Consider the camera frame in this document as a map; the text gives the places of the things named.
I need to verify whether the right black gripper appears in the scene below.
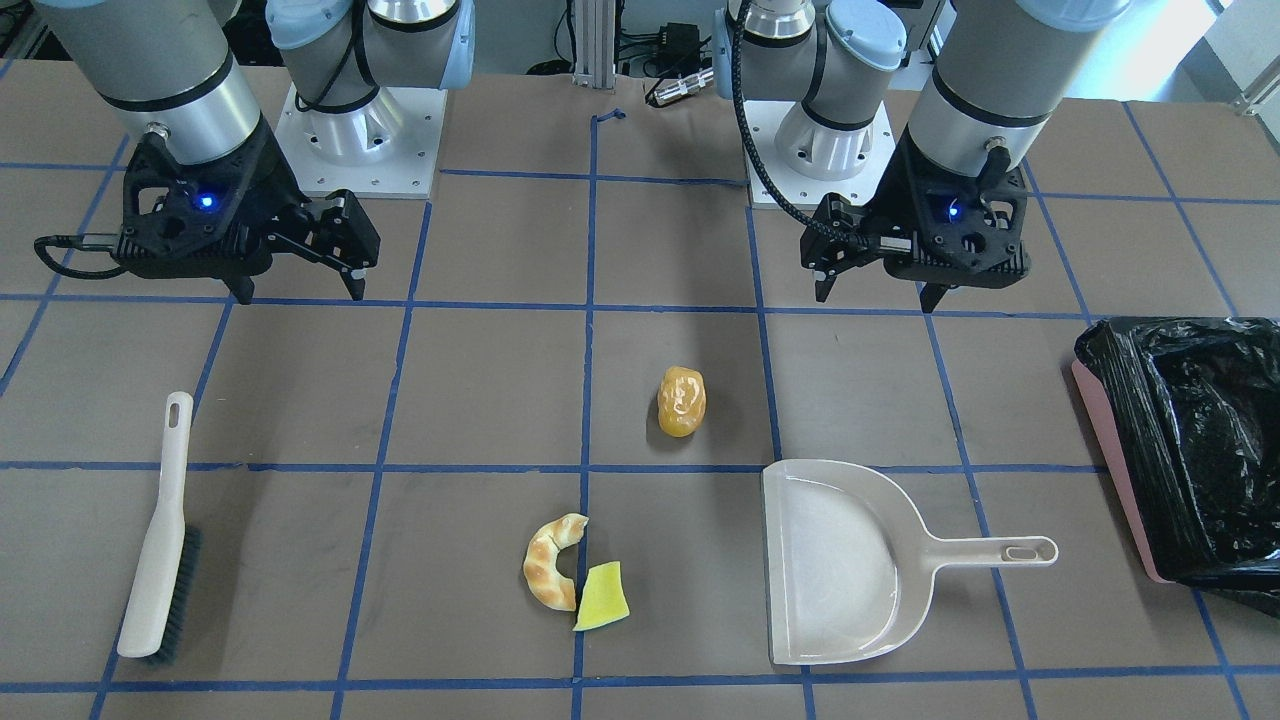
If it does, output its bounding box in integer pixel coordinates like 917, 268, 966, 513
116, 119, 381, 306

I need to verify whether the yellow sponge piece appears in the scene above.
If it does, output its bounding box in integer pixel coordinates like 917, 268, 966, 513
573, 561, 630, 632

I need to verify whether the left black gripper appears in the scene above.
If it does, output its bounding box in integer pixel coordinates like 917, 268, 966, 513
800, 133, 1030, 314

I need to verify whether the beige hand brush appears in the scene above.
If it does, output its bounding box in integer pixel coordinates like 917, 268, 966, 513
116, 391, 204, 665

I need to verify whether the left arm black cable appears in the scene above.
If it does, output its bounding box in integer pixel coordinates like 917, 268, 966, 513
730, 20, 831, 246

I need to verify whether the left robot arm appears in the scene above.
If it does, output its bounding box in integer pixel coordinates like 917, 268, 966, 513
713, 1, 1129, 313

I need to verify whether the orange-yellow bread roll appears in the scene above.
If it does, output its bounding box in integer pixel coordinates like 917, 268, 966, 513
657, 366, 707, 438

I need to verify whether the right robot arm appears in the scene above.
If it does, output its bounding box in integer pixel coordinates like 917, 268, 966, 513
33, 1, 475, 305

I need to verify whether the pink bin with black bag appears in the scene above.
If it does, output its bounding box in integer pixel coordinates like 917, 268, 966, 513
1071, 316, 1279, 616

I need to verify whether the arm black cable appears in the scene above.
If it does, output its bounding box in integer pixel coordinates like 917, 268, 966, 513
730, 20, 831, 246
33, 233, 125, 281

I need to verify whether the croissant bread piece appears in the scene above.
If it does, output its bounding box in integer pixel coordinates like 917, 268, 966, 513
522, 512, 590, 612

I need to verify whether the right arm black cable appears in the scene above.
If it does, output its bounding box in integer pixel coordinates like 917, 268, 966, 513
33, 233, 125, 281

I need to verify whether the aluminium frame post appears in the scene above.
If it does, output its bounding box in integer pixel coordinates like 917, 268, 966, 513
570, 0, 618, 92

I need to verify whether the beige plastic dustpan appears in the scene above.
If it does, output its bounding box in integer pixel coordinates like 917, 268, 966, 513
762, 459, 1059, 666

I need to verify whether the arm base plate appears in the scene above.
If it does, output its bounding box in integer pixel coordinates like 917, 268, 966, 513
744, 100, 896, 211
275, 87, 448, 200

